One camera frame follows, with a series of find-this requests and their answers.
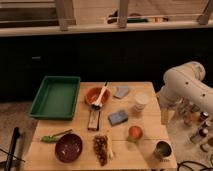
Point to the blue sponge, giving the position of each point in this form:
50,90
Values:
118,117

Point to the dark red bowl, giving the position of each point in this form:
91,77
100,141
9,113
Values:
68,148

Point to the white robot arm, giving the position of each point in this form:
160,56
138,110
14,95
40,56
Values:
184,81

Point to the red apple toy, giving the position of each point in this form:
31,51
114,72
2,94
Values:
135,133

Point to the white dish brush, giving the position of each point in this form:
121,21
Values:
97,103

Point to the green plastic tray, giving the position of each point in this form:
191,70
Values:
56,98

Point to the green toy vegetable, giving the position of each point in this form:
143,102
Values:
55,137

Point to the orange bowl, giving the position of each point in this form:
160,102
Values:
93,94

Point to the metal can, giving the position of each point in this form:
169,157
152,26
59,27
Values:
162,150

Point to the black stand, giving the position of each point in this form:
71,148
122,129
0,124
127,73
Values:
14,153

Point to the wooden block with metal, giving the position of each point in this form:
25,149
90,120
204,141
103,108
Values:
93,123

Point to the white wooden railing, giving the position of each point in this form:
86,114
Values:
53,17

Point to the brown grape bunch toy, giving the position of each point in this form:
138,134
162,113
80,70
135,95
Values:
100,148

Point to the yellow corn toy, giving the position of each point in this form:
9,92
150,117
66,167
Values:
109,145

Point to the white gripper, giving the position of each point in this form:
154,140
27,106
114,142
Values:
167,112

